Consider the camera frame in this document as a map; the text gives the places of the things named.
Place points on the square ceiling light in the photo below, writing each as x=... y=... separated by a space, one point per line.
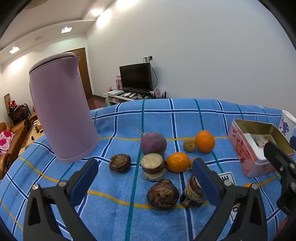
x=14 y=49
x=66 y=30

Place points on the orange leather sofa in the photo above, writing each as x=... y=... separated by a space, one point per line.
x=16 y=136

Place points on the large orange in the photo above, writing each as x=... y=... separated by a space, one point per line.
x=205 y=141

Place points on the pink flower ornament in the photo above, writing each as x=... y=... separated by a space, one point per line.
x=158 y=92

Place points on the wall power outlet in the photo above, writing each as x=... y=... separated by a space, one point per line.
x=148 y=58

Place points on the pink carton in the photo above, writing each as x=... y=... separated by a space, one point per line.
x=118 y=82

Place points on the white floral mug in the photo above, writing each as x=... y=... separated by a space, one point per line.
x=286 y=125

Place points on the printed paper sheet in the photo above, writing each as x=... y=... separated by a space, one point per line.
x=256 y=139

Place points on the tall striped taro piece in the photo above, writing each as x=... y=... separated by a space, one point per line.
x=193 y=192

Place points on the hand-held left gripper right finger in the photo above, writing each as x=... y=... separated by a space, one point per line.
x=205 y=180

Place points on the flat white box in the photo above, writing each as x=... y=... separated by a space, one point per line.
x=115 y=92

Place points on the brown wooden door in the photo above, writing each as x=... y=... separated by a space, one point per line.
x=86 y=78

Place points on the round mandarin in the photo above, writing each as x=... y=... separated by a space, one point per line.
x=178 y=162

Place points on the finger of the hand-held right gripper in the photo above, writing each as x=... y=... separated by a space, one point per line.
x=276 y=155

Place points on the pink flowered cushion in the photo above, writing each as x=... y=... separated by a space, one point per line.
x=5 y=141

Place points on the black television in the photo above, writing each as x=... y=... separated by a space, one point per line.
x=135 y=76

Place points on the small yellow-brown fruit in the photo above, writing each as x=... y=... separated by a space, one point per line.
x=189 y=145

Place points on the purple radish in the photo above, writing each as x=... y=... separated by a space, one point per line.
x=153 y=142

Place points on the blue plaid blanket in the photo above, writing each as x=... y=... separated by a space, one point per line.
x=157 y=115

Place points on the dark clothes pile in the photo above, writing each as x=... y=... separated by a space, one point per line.
x=17 y=109

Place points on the white television stand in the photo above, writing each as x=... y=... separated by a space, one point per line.
x=115 y=98

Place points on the pink tin box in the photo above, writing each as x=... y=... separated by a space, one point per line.
x=240 y=148

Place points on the wooden coffee table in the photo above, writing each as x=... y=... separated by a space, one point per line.
x=32 y=136

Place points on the pink tall cylinder container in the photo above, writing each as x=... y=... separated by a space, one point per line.
x=60 y=104

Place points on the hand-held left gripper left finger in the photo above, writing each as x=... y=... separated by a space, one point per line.
x=84 y=180

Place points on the short cut taro piece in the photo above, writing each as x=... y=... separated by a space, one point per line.
x=152 y=162

